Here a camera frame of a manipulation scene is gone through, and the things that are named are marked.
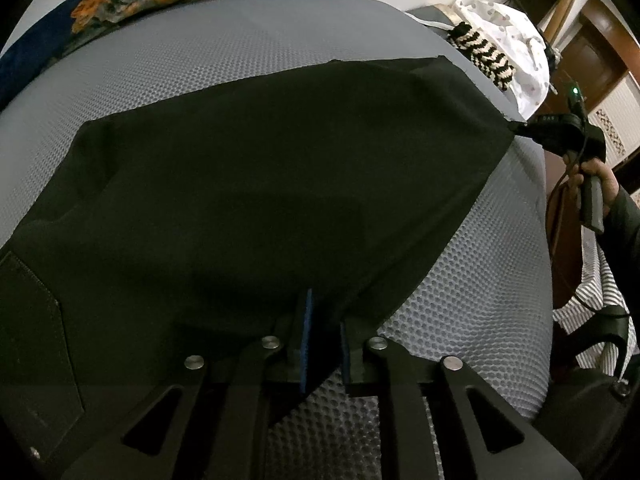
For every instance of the grey mesh mattress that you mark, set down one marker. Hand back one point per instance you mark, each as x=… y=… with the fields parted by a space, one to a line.
x=486 y=299

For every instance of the person's right forearm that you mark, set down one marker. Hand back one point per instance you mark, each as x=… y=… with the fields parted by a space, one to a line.
x=620 y=240

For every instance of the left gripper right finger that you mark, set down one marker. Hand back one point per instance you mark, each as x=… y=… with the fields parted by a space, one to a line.
x=362 y=351

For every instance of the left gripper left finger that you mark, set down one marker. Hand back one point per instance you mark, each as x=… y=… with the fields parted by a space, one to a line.
x=299 y=341

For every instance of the black pants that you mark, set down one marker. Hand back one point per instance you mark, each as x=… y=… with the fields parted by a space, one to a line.
x=189 y=227

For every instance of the person's right hand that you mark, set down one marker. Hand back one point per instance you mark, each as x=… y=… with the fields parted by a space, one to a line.
x=576 y=174

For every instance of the black white zigzag cloth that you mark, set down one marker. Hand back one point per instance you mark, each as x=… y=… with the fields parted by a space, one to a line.
x=483 y=54

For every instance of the striped bed sheet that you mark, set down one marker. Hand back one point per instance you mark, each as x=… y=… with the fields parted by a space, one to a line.
x=596 y=320

